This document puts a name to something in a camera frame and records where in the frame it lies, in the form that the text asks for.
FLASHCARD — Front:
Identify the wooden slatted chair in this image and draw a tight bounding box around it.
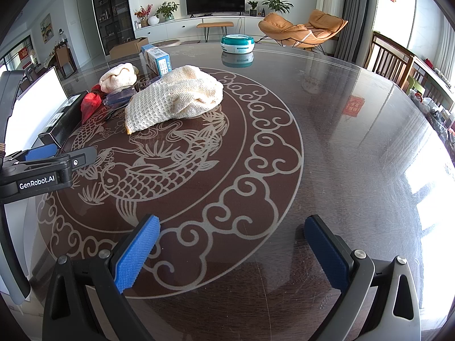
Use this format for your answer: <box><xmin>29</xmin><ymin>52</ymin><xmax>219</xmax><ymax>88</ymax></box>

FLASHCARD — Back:
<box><xmin>366</xmin><ymin>31</ymin><xmax>427</xmax><ymax>91</ymax></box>

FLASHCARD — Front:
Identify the glass display cabinet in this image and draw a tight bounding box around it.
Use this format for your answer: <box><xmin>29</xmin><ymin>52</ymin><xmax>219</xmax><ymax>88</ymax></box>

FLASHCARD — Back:
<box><xmin>90</xmin><ymin>0</ymin><xmax>136</xmax><ymax>55</ymax></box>

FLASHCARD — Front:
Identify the teal round lidded container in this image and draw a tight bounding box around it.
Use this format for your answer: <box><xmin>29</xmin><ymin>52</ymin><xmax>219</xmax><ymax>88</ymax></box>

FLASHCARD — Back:
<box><xmin>220</xmin><ymin>34</ymin><xmax>255</xmax><ymax>55</ymax></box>

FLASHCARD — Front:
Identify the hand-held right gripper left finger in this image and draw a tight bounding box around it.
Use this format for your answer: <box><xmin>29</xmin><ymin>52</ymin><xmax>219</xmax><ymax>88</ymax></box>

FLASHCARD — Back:
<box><xmin>43</xmin><ymin>214</ymin><xmax>161</xmax><ymax>341</ymax></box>

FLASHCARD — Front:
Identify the large leafy potted plant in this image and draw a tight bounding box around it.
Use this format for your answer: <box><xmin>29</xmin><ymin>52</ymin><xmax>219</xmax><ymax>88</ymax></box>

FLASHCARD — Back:
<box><xmin>262</xmin><ymin>0</ymin><xmax>294</xmax><ymax>15</ymax></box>

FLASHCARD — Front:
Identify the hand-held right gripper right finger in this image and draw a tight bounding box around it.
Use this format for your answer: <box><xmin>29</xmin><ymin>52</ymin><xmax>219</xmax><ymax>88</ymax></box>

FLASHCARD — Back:
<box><xmin>304</xmin><ymin>215</ymin><xmax>422</xmax><ymax>341</ymax></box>

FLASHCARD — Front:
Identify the orange bench with metal legs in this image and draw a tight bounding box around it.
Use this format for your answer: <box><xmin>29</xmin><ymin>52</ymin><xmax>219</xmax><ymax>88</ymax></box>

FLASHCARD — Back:
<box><xmin>197</xmin><ymin>22</ymin><xmax>234</xmax><ymax>39</ymax></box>

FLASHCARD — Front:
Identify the cardboard box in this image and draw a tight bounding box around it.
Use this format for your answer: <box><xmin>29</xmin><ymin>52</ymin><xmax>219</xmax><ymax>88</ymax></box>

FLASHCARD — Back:
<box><xmin>109</xmin><ymin>37</ymin><xmax>149</xmax><ymax>59</ymax></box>

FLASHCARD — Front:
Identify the red bag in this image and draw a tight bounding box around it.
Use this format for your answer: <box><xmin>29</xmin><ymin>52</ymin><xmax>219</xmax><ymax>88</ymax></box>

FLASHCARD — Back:
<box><xmin>80</xmin><ymin>84</ymin><xmax>107</xmax><ymax>124</ymax></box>

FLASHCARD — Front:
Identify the red flower bouquet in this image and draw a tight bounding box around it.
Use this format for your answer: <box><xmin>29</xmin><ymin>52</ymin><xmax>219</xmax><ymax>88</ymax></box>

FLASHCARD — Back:
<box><xmin>134</xmin><ymin>4</ymin><xmax>153</xmax><ymax>27</ymax></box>

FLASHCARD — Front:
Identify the white door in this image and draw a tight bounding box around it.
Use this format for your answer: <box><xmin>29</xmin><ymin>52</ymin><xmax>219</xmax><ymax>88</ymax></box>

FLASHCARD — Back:
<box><xmin>76</xmin><ymin>0</ymin><xmax>94</xmax><ymax>61</ymax></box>

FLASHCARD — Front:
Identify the orange lounge chair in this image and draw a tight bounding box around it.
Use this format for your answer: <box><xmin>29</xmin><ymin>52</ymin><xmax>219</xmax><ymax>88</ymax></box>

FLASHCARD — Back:
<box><xmin>258</xmin><ymin>9</ymin><xmax>349</xmax><ymax>52</ymax></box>

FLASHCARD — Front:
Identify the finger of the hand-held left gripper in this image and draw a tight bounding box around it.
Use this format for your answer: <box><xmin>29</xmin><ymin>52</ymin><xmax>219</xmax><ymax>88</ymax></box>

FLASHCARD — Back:
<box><xmin>67</xmin><ymin>145</ymin><xmax>98</xmax><ymax>172</ymax></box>
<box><xmin>7</xmin><ymin>144</ymin><xmax>59</xmax><ymax>164</ymax></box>

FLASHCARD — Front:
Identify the black box with white labels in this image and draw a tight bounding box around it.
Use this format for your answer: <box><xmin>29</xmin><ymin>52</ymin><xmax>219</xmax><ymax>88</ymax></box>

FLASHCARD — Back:
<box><xmin>38</xmin><ymin>90</ymin><xmax>90</xmax><ymax>149</ymax></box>

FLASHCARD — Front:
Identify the small cream knitted cloth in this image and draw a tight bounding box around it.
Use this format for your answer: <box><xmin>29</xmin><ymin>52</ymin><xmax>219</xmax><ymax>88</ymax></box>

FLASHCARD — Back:
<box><xmin>100</xmin><ymin>63</ymin><xmax>138</xmax><ymax>93</ymax></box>

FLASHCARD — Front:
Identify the blue and white carton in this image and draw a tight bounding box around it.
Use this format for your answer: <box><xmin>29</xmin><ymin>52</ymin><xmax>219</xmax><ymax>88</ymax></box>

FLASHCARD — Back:
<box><xmin>141</xmin><ymin>44</ymin><xmax>173</xmax><ymax>76</ymax></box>

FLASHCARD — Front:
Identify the white television cabinet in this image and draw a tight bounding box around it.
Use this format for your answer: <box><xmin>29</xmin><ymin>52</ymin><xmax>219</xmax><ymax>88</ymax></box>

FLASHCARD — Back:
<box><xmin>133</xmin><ymin>15</ymin><xmax>271</xmax><ymax>41</ymax></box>

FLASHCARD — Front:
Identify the large cream knitted cloth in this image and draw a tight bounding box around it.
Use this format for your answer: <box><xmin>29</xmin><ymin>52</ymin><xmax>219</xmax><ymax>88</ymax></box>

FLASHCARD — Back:
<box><xmin>125</xmin><ymin>65</ymin><xmax>224</xmax><ymax>135</ymax></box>

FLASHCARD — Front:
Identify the framed wall painting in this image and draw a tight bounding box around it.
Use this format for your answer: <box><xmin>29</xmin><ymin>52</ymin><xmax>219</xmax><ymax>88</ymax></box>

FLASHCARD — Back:
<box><xmin>39</xmin><ymin>13</ymin><xmax>55</xmax><ymax>43</ymax></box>

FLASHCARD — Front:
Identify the green chair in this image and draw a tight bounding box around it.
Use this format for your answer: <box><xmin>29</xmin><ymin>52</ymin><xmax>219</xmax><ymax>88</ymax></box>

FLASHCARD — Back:
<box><xmin>409</xmin><ymin>76</ymin><xmax>427</xmax><ymax>96</ymax></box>

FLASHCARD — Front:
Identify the black television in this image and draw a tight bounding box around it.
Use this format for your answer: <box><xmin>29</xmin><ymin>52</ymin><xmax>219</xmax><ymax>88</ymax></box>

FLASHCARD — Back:
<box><xmin>185</xmin><ymin>0</ymin><xmax>247</xmax><ymax>15</ymax></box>

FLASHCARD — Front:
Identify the bushy green potted plant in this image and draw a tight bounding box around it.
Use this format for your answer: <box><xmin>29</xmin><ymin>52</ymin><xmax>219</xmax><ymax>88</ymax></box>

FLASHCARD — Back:
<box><xmin>156</xmin><ymin>1</ymin><xmax>180</xmax><ymax>21</ymax></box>

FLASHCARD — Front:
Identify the grey curtain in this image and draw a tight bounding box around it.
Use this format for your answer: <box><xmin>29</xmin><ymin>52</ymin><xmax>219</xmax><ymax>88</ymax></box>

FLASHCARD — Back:
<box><xmin>327</xmin><ymin>0</ymin><xmax>372</xmax><ymax>66</ymax></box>

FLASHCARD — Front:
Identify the dark blue pouch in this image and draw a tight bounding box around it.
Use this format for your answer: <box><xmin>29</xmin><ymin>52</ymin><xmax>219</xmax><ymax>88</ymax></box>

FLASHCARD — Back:
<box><xmin>104</xmin><ymin>89</ymin><xmax>137</xmax><ymax>108</ymax></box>

